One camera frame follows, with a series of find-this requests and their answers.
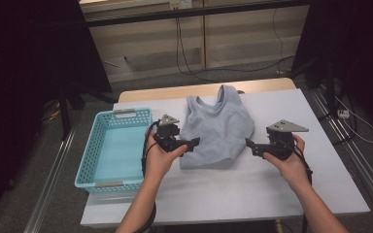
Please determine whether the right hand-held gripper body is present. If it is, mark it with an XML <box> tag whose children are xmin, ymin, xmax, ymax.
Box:
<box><xmin>265</xmin><ymin>119</ymin><xmax>310</xmax><ymax>161</ymax></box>

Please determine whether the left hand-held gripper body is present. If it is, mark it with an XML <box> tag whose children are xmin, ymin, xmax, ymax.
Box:
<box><xmin>153</xmin><ymin>114</ymin><xmax>188</xmax><ymax>153</ymax></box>

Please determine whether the light blue sleeveless top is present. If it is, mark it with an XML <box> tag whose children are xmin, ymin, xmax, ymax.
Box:
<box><xmin>178</xmin><ymin>84</ymin><xmax>255</xmax><ymax>170</ymax></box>

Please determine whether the light blue perforated plastic basket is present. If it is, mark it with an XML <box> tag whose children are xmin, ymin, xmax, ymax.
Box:
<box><xmin>74</xmin><ymin>107</ymin><xmax>153</xmax><ymax>194</ymax></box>

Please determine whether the person's right hand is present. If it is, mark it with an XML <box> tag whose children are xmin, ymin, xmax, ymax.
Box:
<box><xmin>262</xmin><ymin>134</ymin><xmax>312</xmax><ymax>193</ymax></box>

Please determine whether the person's left hand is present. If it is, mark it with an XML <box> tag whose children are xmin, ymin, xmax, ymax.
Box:
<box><xmin>144</xmin><ymin>127</ymin><xmax>188</xmax><ymax>183</ymax></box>

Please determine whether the black metal stand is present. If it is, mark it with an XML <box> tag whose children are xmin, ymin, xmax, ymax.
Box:
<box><xmin>57</xmin><ymin>82</ymin><xmax>119</xmax><ymax>141</ymax></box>
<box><xmin>289</xmin><ymin>56</ymin><xmax>338</xmax><ymax>116</ymax></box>

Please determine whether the black curtain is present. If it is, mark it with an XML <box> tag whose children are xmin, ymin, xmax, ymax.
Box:
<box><xmin>290</xmin><ymin>0</ymin><xmax>373</xmax><ymax>130</ymax></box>
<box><xmin>0</xmin><ymin>0</ymin><xmax>113</xmax><ymax>227</ymax></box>

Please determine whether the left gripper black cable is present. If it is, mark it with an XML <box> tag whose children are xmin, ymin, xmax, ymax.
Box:
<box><xmin>132</xmin><ymin>119</ymin><xmax>161</xmax><ymax>233</ymax></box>

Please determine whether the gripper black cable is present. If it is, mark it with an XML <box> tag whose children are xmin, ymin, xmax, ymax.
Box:
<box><xmin>132</xmin><ymin>119</ymin><xmax>161</xmax><ymax>233</ymax></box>
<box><xmin>285</xmin><ymin>142</ymin><xmax>315</xmax><ymax>233</ymax></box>

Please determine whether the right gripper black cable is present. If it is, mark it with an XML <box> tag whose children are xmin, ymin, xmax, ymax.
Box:
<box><xmin>285</xmin><ymin>142</ymin><xmax>315</xmax><ymax>233</ymax></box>

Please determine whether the black socket cable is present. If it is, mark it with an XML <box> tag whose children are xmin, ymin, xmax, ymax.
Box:
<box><xmin>174</xmin><ymin>9</ymin><xmax>218</xmax><ymax>83</ymax></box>
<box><xmin>178</xmin><ymin>9</ymin><xmax>295</xmax><ymax>75</ymax></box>

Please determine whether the aluminium floor rail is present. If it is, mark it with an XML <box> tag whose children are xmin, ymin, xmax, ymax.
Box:
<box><xmin>23</xmin><ymin>127</ymin><xmax>77</xmax><ymax>233</ymax></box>
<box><xmin>310</xmin><ymin>85</ymin><xmax>373</xmax><ymax>212</ymax></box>

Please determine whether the white floor cable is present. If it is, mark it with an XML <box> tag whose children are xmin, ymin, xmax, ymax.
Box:
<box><xmin>334</xmin><ymin>95</ymin><xmax>373</xmax><ymax>145</ymax></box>

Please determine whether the thin black hanging cable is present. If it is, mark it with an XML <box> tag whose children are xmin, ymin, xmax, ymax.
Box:
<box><xmin>272</xmin><ymin>8</ymin><xmax>285</xmax><ymax>76</ymax></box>

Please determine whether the yellow cable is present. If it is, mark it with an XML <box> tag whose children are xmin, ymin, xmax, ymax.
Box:
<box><xmin>42</xmin><ymin>103</ymin><xmax>61</xmax><ymax>122</ymax></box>

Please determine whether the white wall socket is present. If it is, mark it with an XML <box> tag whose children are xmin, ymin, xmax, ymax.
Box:
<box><xmin>169</xmin><ymin>0</ymin><xmax>192</xmax><ymax>10</ymax></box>

